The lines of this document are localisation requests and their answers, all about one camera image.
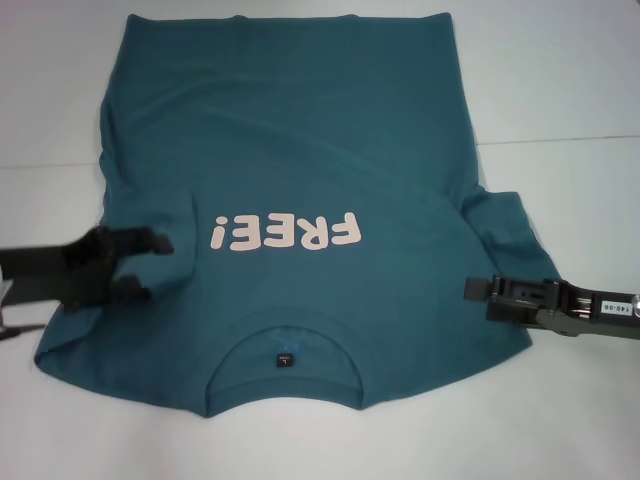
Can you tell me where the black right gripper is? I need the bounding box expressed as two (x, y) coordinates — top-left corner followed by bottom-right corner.
(464, 275), (640, 344)

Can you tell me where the dark left gripper cable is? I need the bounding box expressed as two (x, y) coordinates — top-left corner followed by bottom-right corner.
(0, 322), (47, 342)

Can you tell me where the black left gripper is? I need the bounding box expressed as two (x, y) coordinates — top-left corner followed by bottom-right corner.
(0, 227), (175, 314)

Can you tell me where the teal blue FREE t-shirt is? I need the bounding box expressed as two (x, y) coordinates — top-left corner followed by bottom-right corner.
(32, 12), (576, 421)

